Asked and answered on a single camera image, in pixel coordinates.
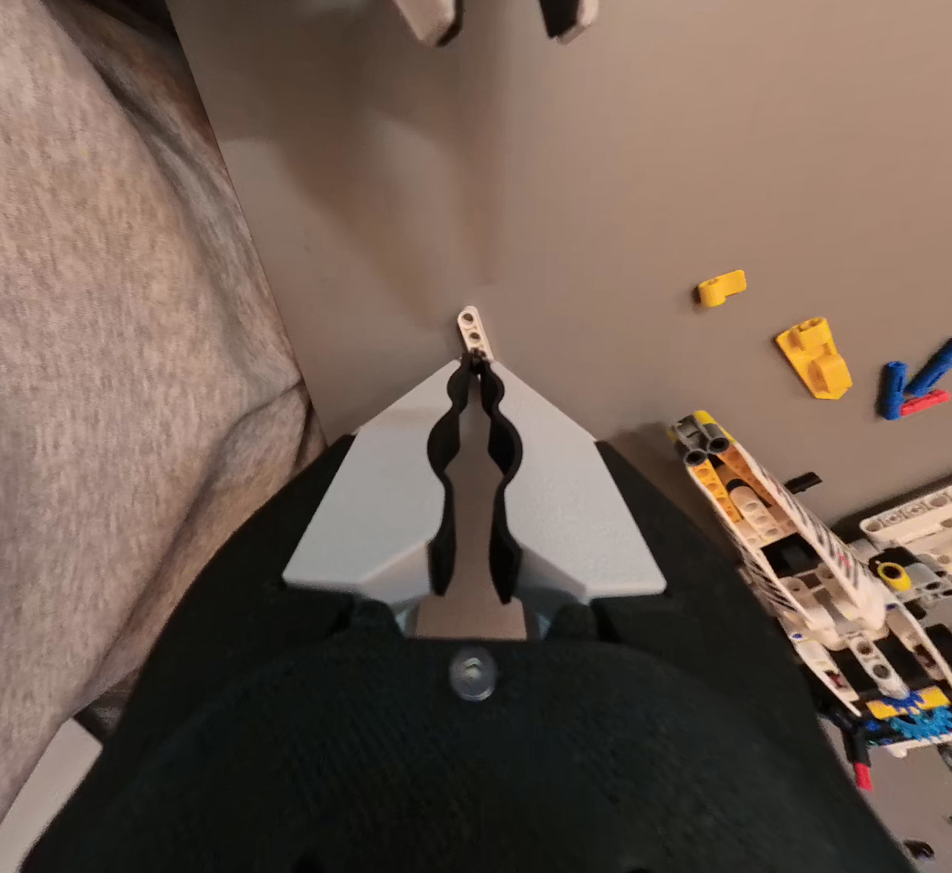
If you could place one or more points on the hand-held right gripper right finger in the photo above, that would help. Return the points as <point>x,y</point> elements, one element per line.
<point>587,516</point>

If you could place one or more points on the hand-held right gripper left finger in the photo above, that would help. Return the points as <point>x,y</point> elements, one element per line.
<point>372,508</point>

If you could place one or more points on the white lego beam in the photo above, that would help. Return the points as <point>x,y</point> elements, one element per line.
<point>470,326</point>

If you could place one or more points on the zebra striped lego plane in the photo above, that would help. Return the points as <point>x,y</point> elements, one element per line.
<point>811,575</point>

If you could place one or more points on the small black lego piece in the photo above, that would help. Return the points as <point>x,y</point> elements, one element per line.
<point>803,480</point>

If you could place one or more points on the yellow lego piece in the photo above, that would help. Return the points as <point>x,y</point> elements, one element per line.
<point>725,287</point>

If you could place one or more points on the large yellow lego wedge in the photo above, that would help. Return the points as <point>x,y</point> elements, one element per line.
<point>814,360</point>

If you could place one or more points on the red lego pin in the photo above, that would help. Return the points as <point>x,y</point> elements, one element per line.
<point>926,403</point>

